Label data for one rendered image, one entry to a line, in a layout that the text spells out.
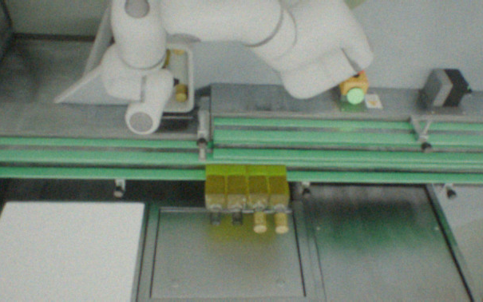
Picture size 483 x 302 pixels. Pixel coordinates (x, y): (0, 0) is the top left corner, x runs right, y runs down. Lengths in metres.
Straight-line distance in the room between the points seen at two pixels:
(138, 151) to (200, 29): 0.72
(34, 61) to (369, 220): 1.45
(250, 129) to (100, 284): 0.56
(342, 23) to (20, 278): 1.01
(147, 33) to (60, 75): 1.23
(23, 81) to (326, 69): 1.38
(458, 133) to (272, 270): 0.65
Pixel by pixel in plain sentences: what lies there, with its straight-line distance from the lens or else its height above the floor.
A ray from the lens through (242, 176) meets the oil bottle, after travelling 1.21.
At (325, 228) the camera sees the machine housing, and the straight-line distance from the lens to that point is 1.37.
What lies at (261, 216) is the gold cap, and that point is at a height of 1.13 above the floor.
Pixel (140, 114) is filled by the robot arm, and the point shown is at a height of 1.08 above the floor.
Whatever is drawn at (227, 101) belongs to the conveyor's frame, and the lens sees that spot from 1.23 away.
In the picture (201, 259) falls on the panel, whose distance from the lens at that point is 1.23.
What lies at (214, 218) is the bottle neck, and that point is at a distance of 1.13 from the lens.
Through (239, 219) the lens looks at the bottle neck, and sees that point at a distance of 1.14.
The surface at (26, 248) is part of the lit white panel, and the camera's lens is 1.34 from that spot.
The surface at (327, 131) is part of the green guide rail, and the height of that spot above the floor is 0.93.
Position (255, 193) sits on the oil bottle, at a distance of 1.17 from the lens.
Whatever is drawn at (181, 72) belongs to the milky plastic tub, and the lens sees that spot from 1.25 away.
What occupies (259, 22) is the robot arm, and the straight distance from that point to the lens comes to 0.63.
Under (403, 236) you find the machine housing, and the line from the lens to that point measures 1.44.
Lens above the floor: 1.77
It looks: 43 degrees down
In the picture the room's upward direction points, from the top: 177 degrees clockwise
